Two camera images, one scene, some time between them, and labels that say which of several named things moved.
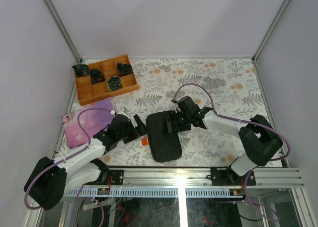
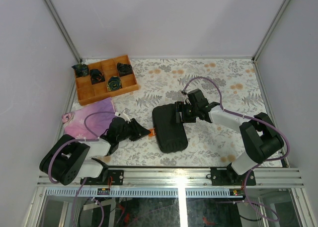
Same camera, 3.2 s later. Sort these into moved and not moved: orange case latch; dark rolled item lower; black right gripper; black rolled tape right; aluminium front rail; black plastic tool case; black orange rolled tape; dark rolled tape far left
Moved: black right gripper; black plastic tool case; orange case latch
Not moved: black orange rolled tape; black rolled tape right; dark rolled item lower; aluminium front rail; dark rolled tape far left
